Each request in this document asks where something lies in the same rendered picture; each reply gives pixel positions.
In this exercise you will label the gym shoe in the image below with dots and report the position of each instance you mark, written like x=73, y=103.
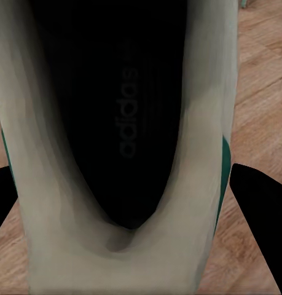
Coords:
x=116, y=119

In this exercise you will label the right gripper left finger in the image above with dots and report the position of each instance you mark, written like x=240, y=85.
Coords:
x=8, y=193

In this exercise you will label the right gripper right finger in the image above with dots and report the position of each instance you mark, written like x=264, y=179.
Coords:
x=260, y=199

